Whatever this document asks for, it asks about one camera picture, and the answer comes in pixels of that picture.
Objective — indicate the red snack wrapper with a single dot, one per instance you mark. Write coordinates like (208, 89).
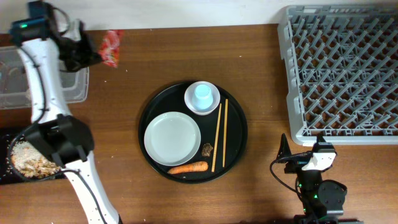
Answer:
(110, 47)

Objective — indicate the light blue cup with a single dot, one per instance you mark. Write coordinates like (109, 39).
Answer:
(202, 97)

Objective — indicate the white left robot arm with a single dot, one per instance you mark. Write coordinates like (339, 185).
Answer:
(54, 132)

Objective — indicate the brown food scrap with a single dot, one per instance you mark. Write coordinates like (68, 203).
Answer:
(206, 150)

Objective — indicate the grey dishwasher rack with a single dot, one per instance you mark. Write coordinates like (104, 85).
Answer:
(341, 63)

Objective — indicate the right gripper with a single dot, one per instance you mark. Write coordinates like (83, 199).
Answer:
(301, 162)

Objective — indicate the clear plastic waste bin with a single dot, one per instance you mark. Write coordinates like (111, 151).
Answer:
(15, 92)

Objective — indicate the rice and shell leftovers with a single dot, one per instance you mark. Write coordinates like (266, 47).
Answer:
(30, 162)

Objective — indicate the white dinner plate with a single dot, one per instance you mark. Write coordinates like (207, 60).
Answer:
(172, 138)

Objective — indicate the white small bowl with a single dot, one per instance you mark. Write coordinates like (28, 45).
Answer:
(188, 96)

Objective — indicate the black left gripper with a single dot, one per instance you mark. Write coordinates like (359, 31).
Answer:
(93, 58)

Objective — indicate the orange carrot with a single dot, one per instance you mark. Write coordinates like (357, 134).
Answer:
(200, 166)

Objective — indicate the black rectangular waste tray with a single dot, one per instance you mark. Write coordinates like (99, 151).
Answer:
(9, 174)

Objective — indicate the round black serving tray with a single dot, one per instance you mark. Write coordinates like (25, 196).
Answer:
(171, 99)

